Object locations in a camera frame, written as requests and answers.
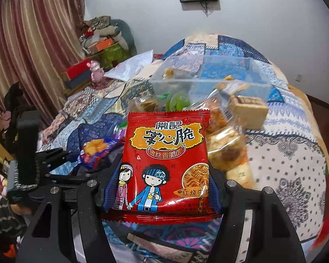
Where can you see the dark hanging clothes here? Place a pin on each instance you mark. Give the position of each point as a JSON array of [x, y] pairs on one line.
[[13, 115]]

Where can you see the clear packet of fried snack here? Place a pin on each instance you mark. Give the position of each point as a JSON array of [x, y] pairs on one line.
[[226, 149]]

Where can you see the purple snack packet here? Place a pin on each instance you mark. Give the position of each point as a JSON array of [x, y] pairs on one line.
[[119, 134]]

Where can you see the clear plastic storage box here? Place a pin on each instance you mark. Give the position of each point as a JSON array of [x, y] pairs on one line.
[[208, 71]]

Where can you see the white plastic bag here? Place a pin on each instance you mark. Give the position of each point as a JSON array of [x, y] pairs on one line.
[[131, 65]]

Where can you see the wall socket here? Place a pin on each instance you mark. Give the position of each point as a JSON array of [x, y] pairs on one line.
[[298, 77]]

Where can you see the red cartoon noodle snack packet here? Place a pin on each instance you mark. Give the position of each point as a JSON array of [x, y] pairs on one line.
[[167, 164]]

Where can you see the pale rice cracker packet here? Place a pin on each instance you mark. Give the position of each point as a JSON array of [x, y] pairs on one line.
[[241, 178]]

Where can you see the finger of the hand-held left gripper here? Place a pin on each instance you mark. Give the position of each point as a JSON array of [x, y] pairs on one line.
[[82, 174], [54, 156]]

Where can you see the yellow wrapped snack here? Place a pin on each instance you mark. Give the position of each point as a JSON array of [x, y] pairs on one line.
[[170, 73]]

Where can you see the person's left forearm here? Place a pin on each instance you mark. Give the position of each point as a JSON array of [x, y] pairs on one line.
[[4, 224]]

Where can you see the striped red and gold curtain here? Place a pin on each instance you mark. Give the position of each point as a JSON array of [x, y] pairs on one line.
[[33, 41]]

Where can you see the beige and pink snack packet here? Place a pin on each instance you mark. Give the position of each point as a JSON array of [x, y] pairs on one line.
[[153, 248]]

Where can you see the clear packet of brown biscuits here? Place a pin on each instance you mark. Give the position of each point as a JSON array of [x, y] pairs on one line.
[[146, 105]]

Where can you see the pile of folded bedding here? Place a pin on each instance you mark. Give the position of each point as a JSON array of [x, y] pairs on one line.
[[104, 33]]

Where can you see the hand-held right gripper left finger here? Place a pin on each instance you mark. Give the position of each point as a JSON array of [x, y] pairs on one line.
[[112, 195]]

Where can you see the green wrapped candy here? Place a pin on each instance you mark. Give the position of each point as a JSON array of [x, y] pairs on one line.
[[177, 101]]

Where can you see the blue chips packet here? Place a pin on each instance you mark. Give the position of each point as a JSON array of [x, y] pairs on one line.
[[97, 149]]

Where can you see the red flat box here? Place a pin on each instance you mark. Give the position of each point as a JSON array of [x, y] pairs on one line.
[[78, 70]]

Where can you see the orange and white snack packet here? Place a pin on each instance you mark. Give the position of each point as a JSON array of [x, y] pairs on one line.
[[231, 85]]

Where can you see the square cracker packet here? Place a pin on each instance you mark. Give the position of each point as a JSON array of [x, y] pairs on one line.
[[249, 111]]

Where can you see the orange spicy snack packet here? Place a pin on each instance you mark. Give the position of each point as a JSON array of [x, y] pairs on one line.
[[218, 119]]

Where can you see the green printed box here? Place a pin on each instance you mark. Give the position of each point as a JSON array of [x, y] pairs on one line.
[[113, 54]]

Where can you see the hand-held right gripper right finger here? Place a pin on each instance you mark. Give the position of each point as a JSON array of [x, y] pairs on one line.
[[214, 197]]

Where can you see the pink plush toy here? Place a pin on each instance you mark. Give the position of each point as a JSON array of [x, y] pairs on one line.
[[96, 71]]

